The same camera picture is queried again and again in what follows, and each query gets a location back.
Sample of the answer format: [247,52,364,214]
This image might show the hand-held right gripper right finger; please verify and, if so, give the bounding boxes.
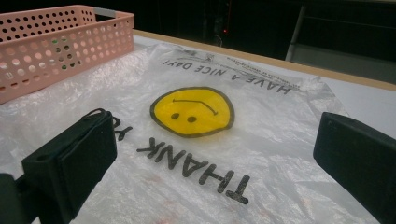
[313,111,396,224]

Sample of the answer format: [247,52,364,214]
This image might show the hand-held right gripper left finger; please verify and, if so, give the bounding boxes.
[21,107,119,224]

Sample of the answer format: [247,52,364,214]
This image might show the green-lid small jar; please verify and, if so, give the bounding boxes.
[50,36,78,71]

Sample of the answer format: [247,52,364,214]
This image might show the clear smiley-print plastic bag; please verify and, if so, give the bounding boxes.
[0,41,381,224]

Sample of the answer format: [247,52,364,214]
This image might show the pink perforated plastic basket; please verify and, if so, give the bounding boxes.
[0,4,135,105]

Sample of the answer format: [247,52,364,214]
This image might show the grey metal frame desk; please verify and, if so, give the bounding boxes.
[285,4,396,84]

